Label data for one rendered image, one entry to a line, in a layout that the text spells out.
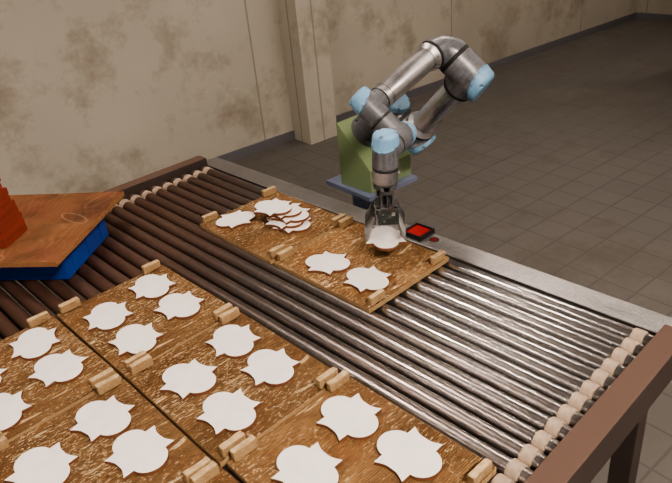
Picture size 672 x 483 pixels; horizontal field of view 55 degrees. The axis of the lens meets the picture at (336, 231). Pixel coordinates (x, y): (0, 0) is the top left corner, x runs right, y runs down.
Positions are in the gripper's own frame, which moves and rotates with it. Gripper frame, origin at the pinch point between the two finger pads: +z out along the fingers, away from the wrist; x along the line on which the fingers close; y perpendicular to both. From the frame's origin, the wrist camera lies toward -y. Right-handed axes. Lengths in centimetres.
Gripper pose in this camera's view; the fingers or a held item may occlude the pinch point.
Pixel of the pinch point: (385, 237)
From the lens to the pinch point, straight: 201.0
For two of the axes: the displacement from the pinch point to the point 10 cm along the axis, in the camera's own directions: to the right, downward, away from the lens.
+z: 0.4, 8.6, 5.1
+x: 10.0, -0.5, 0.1
